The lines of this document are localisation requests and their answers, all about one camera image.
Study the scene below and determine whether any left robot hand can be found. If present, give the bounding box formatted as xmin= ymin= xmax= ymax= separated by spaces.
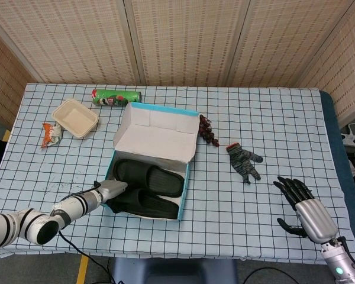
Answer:
xmin=99 ymin=179 xmax=128 ymax=205

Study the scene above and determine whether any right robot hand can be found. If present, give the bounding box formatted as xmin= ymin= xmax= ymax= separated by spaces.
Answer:
xmin=273 ymin=176 xmax=340 ymax=244

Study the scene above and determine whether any black rubber slipper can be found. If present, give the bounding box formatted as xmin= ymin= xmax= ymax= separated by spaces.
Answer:
xmin=106 ymin=188 xmax=180 ymax=220
xmin=114 ymin=159 xmax=186 ymax=199

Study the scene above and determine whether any blue cardboard shoe box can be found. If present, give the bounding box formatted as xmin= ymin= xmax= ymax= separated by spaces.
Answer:
xmin=102 ymin=102 xmax=199 ymax=222

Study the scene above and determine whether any beige disposable food container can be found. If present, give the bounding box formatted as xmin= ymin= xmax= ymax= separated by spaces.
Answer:
xmin=52 ymin=99 xmax=100 ymax=139

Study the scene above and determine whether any crumpled snack wrapper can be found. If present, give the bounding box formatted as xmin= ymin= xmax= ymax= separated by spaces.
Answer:
xmin=40 ymin=121 xmax=63 ymax=150

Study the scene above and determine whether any dark blue table pad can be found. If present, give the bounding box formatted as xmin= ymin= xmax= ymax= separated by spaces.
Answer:
xmin=318 ymin=89 xmax=355 ymax=255

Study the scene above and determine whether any green chips can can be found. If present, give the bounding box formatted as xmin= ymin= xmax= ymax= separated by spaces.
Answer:
xmin=91 ymin=88 xmax=143 ymax=107

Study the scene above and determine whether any grey knit work glove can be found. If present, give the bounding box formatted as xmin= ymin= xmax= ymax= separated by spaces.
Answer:
xmin=226 ymin=142 xmax=264 ymax=185

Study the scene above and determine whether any dark red grape bunch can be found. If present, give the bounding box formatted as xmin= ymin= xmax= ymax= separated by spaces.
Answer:
xmin=198 ymin=114 xmax=220 ymax=148

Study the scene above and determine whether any blue checked tablecloth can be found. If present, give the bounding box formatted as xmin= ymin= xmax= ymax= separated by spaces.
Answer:
xmin=0 ymin=82 xmax=355 ymax=266

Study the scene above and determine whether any woven bamboo screen panel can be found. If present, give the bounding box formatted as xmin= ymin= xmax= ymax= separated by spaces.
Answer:
xmin=297 ymin=0 xmax=355 ymax=127
xmin=0 ymin=23 xmax=39 ymax=128
xmin=0 ymin=0 xmax=143 ymax=85
xmin=227 ymin=0 xmax=354 ymax=88
xmin=123 ymin=0 xmax=251 ymax=87

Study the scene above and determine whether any black cable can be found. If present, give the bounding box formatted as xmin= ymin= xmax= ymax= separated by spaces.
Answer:
xmin=58 ymin=230 xmax=116 ymax=284
xmin=243 ymin=267 xmax=299 ymax=284

